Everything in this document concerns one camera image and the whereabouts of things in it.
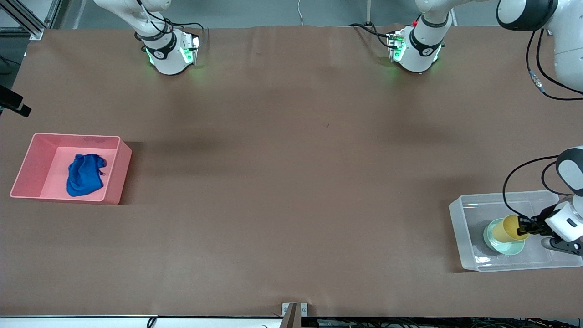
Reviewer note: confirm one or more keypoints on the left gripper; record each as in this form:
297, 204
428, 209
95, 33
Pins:
540, 225

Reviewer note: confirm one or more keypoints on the yellow plastic cup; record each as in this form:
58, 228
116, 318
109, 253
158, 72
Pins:
503, 230

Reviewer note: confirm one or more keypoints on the green ceramic bowl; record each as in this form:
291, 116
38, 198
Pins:
501, 248

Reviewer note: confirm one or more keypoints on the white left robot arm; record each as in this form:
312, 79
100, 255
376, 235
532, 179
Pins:
569, 45

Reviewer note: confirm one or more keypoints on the clear plastic storage box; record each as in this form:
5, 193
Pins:
469, 237

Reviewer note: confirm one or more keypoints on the pink plastic bin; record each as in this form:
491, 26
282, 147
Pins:
27, 173

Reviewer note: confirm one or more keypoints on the blue crumpled cloth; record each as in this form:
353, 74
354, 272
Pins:
84, 177

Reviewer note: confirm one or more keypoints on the aluminium frame profile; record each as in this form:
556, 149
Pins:
27, 23

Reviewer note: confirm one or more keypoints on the metal table edge bracket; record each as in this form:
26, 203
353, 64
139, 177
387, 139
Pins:
294, 314

